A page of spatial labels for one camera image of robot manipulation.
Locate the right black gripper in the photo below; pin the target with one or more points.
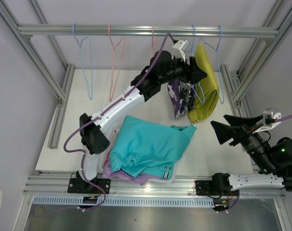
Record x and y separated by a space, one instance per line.
224 132

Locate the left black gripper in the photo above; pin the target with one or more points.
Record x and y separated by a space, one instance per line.
191 73

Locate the purple white patterned trousers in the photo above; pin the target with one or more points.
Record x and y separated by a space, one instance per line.
182 96

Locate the pink wire hanger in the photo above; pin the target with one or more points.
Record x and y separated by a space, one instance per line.
115 72
153 42

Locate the teal trousers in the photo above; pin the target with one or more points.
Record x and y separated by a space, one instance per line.
143 147

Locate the light blue wire hanger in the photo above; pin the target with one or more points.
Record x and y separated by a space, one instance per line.
86 66

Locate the lilac purple trousers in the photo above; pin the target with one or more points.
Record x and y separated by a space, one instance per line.
141 179

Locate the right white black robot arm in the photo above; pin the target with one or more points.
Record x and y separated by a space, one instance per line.
274 162

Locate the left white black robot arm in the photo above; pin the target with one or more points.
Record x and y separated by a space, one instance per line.
96 130

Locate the olive yellow trousers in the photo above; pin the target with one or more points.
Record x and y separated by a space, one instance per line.
209 85

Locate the white plastic basket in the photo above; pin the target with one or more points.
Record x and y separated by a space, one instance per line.
107 163

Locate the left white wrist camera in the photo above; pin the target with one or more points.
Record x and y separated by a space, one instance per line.
178 49

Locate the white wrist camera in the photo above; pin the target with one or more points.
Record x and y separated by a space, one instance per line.
178 49
269 117

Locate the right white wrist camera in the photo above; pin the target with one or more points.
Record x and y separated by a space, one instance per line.
269 117

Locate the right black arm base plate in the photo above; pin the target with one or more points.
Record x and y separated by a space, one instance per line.
203 188

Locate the white slotted cable duct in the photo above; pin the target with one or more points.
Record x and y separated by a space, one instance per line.
124 201

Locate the aluminium hanging rail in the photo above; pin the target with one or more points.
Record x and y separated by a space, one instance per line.
121 30

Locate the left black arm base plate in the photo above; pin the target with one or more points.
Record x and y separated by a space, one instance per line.
102 186

